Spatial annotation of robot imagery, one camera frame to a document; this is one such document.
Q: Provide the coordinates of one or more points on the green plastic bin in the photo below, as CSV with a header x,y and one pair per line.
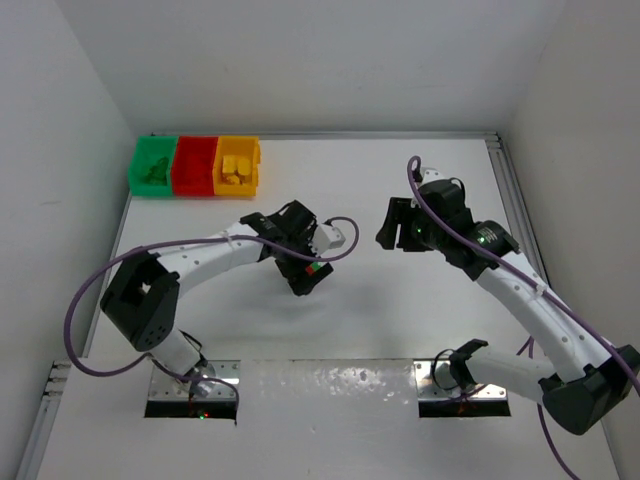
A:
x,y
148,150

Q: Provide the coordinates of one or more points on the yellow butterfly round lego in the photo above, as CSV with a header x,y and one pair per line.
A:
x,y
244,168

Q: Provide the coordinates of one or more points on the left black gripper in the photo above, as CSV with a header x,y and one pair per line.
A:
x,y
298,265

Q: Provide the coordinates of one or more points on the red plastic bin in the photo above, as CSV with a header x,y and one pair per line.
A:
x,y
193,145

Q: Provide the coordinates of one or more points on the metal base plate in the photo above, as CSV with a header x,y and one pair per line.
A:
x,y
222,378
435,384

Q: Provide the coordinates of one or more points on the pale yellow curved lego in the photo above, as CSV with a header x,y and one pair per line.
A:
x,y
228,170

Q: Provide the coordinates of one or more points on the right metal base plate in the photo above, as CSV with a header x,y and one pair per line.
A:
x,y
435,384

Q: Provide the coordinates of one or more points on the yellow plastic bin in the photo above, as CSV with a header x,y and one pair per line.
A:
x,y
241,146

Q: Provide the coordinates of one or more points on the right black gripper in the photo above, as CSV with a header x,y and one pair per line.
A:
x,y
403,225

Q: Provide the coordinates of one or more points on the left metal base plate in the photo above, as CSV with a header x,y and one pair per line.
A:
x,y
222,378

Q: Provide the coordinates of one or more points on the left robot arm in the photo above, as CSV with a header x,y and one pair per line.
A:
x,y
141,299

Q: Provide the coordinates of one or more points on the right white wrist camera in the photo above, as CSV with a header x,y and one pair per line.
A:
x,y
430,175

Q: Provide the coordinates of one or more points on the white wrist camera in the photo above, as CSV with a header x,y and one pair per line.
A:
x,y
327,237
430,175

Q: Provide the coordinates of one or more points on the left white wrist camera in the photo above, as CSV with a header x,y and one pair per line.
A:
x,y
327,237

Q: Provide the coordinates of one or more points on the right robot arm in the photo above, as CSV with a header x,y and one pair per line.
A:
x,y
580,380

